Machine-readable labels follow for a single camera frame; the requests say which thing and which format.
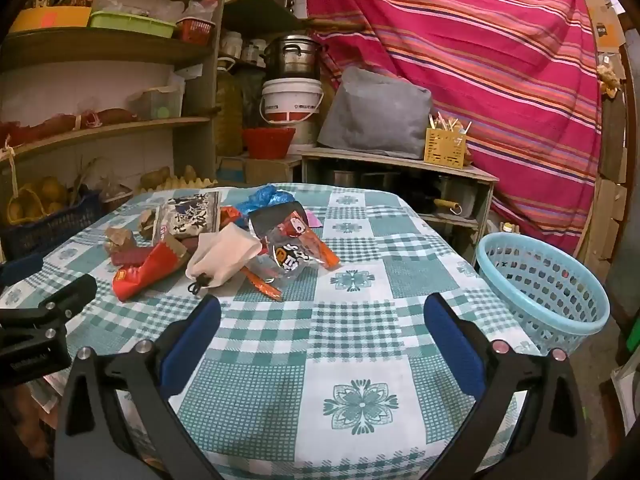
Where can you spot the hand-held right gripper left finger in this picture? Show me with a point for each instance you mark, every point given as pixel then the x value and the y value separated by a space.
pixel 192 340

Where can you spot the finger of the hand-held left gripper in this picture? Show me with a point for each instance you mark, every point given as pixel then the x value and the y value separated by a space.
pixel 65 297
pixel 20 267

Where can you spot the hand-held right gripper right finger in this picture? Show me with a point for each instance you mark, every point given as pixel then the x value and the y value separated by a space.
pixel 452 345

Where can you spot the dark red wrapper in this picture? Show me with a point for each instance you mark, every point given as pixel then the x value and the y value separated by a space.
pixel 127 257

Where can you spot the red snack wrapper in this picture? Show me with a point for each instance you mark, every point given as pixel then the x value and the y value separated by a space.
pixel 140 277

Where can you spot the brown paper scrap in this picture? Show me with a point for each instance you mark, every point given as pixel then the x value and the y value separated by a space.
pixel 120 240

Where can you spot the orange stick wrapper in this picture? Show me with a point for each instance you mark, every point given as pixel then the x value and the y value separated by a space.
pixel 262 284

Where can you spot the light blue plastic basket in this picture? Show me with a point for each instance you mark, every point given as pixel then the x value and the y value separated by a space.
pixel 485 260

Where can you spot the black white printed packet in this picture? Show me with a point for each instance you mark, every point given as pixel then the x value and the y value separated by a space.
pixel 187 215

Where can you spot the small orange wrapper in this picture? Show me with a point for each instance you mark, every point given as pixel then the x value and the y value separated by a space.
pixel 230 215

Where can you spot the clear orange snack packet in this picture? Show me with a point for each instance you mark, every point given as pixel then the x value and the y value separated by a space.
pixel 295 257

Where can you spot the black red snack packet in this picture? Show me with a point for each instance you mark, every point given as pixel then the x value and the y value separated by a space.
pixel 277 220

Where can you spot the blue plastic bag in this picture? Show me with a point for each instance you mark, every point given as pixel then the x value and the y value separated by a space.
pixel 260 200

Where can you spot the pink packet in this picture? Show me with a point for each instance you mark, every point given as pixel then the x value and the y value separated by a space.
pixel 314 220

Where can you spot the dark blue crate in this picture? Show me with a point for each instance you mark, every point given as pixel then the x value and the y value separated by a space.
pixel 50 230

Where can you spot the yellow round fruit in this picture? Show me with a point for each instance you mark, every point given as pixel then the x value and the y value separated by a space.
pixel 52 190

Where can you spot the green checkered tablecloth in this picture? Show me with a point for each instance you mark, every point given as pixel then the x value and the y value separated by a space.
pixel 350 320

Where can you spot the sweet potato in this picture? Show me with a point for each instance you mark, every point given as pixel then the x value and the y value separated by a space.
pixel 115 116
pixel 50 125

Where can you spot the large steel pot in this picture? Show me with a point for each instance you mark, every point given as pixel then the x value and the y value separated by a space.
pixel 452 187

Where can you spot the yellow egg carton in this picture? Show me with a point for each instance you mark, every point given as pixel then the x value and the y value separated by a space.
pixel 187 182

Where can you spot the cardboard box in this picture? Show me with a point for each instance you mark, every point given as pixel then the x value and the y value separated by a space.
pixel 265 167

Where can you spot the low wooden cabinet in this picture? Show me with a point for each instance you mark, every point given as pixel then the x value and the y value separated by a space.
pixel 400 162

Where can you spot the yellow utensil holder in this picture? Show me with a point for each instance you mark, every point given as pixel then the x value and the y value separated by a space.
pixel 445 150

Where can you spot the red plastic basin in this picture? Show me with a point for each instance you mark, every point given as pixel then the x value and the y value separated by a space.
pixel 267 142

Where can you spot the clear plastic container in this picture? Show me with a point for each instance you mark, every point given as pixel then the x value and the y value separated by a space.
pixel 155 105

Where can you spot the bunch of wooden chopsticks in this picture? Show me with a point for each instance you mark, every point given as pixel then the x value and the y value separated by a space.
pixel 450 125

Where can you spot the yellow oil jug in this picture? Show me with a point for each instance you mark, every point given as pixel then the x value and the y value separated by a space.
pixel 230 110

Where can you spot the wooden shelf unit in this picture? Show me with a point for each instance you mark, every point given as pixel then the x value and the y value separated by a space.
pixel 100 42

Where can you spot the grey fabric bag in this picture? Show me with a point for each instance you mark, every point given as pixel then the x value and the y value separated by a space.
pixel 375 115

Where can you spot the yellow plastic tray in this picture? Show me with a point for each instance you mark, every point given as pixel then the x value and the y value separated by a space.
pixel 50 17

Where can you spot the white plastic bucket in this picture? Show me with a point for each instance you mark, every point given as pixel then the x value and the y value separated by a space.
pixel 292 95

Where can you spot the green plastic tray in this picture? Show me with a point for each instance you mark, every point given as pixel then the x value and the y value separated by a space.
pixel 130 24

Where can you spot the red striped cloth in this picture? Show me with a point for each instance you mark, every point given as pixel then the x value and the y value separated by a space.
pixel 450 60

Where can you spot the clear plastic bag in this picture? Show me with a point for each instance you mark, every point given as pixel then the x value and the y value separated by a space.
pixel 140 2

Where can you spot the white storage jar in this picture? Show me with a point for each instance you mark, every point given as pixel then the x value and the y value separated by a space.
pixel 230 44
pixel 252 52

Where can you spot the small red basket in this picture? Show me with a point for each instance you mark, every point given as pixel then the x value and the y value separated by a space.
pixel 195 30

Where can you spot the steel stockpot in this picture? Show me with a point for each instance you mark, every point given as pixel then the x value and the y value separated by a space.
pixel 292 60

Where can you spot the ginger root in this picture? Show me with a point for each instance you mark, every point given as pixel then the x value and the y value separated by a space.
pixel 607 77

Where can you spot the narrow wooden shelf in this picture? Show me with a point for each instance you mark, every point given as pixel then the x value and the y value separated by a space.
pixel 260 15

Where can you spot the cardboard wall panels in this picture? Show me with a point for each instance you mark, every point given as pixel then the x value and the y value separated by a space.
pixel 602 25

